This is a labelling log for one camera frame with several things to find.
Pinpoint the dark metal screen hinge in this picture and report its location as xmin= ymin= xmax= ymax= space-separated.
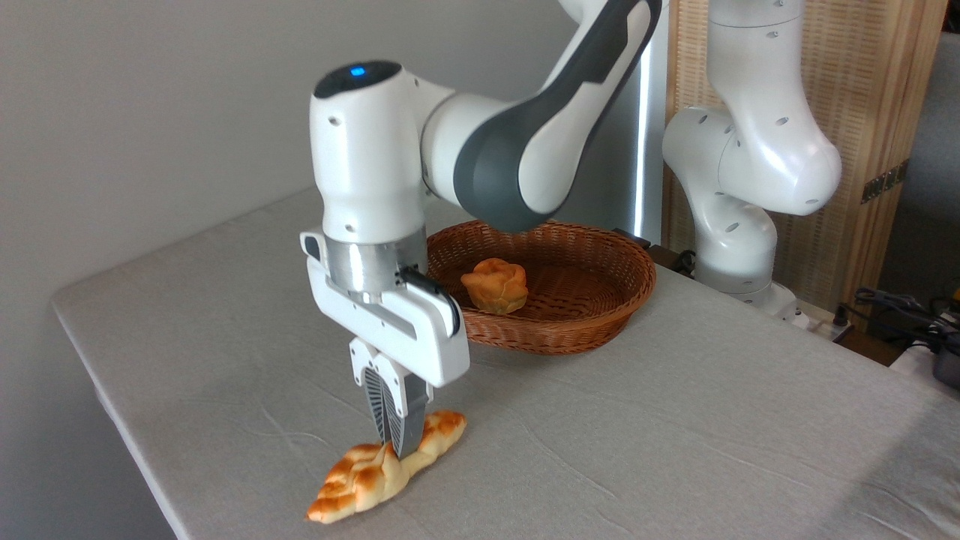
xmin=861 ymin=159 xmax=910 ymax=205

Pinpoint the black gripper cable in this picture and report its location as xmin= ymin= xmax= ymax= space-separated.
xmin=397 ymin=266 xmax=462 ymax=336

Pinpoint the brown wicker basket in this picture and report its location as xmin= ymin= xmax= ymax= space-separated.
xmin=426 ymin=219 xmax=657 ymax=356

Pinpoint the long braided bread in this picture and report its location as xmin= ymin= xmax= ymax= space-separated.
xmin=306 ymin=409 xmax=467 ymax=524

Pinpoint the grey tablecloth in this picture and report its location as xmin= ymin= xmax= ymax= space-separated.
xmin=51 ymin=178 xmax=960 ymax=540

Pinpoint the black cable bundle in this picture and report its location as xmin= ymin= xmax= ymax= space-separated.
xmin=836 ymin=287 xmax=960 ymax=340

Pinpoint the wooden folding screen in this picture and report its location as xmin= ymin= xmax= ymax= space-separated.
xmin=663 ymin=0 xmax=950 ymax=316

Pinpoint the round bread roll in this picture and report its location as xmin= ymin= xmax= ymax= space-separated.
xmin=460 ymin=258 xmax=529 ymax=315

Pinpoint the white vertical pole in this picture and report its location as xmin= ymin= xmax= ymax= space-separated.
xmin=632 ymin=0 xmax=671 ymax=245

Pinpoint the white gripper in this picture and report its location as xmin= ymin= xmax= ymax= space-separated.
xmin=300 ymin=230 xmax=471 ymax=460

